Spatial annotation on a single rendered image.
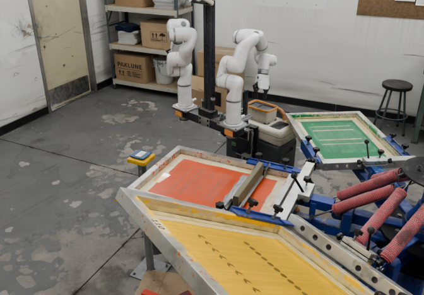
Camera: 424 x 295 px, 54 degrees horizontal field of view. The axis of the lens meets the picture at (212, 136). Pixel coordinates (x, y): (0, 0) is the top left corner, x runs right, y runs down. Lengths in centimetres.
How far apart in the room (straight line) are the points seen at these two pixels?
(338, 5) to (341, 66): 78
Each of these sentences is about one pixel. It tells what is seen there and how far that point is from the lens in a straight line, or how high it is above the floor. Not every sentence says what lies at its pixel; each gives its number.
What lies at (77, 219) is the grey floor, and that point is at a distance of 387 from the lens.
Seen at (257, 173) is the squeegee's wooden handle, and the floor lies 105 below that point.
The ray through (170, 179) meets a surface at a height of 96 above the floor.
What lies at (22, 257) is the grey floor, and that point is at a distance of 362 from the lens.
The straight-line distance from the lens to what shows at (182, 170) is 250.
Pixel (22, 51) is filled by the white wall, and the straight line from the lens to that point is 577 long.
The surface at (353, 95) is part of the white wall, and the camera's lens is 595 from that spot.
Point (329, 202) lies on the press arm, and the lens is 214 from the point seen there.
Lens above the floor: 222
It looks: 26 degrees down
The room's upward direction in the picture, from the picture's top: straight up
